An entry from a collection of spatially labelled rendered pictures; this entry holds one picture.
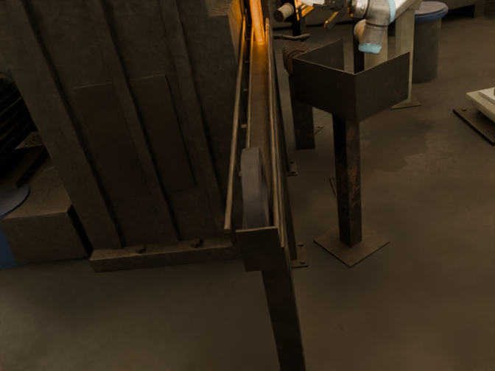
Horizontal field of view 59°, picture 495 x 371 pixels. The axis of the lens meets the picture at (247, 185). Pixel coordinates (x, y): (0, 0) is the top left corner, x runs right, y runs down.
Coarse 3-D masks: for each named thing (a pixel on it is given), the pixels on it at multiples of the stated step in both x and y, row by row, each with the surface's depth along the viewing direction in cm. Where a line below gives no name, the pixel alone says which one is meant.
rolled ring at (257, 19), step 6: (252, 0) 160; (258, 0) 160; (252, 6) 160; (258, 6) 160; (252, 12) 160; (258, 12) 160; (252, 18) 161; (258, 18) 161; (258, 24) 162; (258, 30) 164; (258, 36) 167
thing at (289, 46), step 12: (288, 48) 205; (300, 48) 200; (288, 60) 201; (288, 72) 207; (300, 108) 217; (300, 120) 220; (312, 120) 220; (300, 132) 224; (312, 132) 224; (300, 144) 228; (312, 144) 228
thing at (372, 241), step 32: (320, 64) 137; (384, 64) 115; (320, 96) 126; (352, 96) 115; (384, 96) 120; (352, 128) 136; (352, 160) 142; (352, 192) 149; (352, 224) 156; (352, 256) 157
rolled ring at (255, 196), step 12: (252, 156) 78; (252, 168) 76; (264, 168) 90; (252, 180) 75; (264, 180) 89; (252, 192) 75; (264, 192) 90; (252, 204) 75; (264, 204) 90; (252, 216) 75; (264, 216) 76
